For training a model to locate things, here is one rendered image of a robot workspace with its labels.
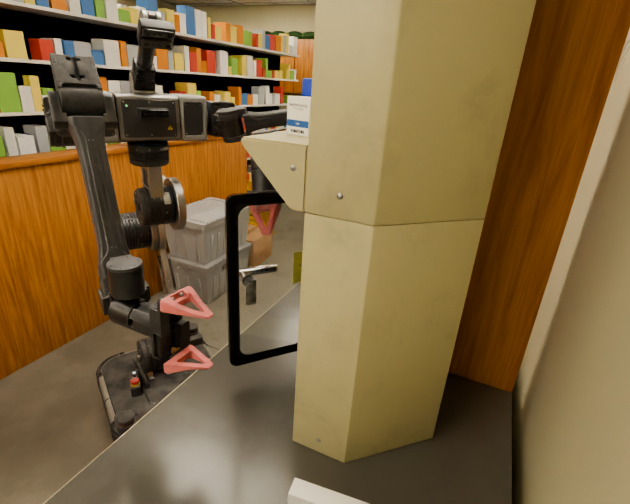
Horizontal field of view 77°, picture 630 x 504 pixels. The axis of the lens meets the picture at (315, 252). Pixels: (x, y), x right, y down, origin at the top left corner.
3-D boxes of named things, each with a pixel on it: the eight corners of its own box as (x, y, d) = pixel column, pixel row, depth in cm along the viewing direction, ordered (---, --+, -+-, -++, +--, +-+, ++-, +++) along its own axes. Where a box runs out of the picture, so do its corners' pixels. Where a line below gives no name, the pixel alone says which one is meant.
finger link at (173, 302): (196, 313, 60) (149, 296, 64) (197, 353, 63) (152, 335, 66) (224, 296, 66) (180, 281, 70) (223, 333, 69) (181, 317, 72)
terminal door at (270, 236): (346, 338, 103) (362, 186, 88) (229, 368, 90) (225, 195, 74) (344, 336, 104) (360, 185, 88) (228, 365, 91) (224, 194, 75)
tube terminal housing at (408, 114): (445, 383, 97) (531, 21, 67) (418, 497, 70) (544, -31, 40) (348, 352, 106) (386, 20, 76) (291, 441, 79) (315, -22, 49)
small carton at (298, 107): (327, 135, 69) (329, 98, 67) (308, 137, 65) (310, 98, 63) (305, 132, 72) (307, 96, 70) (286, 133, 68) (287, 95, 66)
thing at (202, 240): (253, 242, 336) (253, 204, 323) (206, 268, 284) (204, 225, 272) (212, 232, 351) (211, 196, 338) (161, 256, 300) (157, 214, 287)
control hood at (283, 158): (368, 176, 88) (374, 129, 84) (303, 213, 60) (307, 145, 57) (321, 169, 92) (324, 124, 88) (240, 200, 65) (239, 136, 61)
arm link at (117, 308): (131, 312, 77) (106, 326, 72) (127, 280, 75) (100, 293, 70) (158, 323, 75) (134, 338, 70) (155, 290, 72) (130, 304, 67)
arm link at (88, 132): (108, 100, 84) (47, 98, 78) (111, 87, 79) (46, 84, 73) (150, 301, 83) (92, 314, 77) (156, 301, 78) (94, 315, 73)
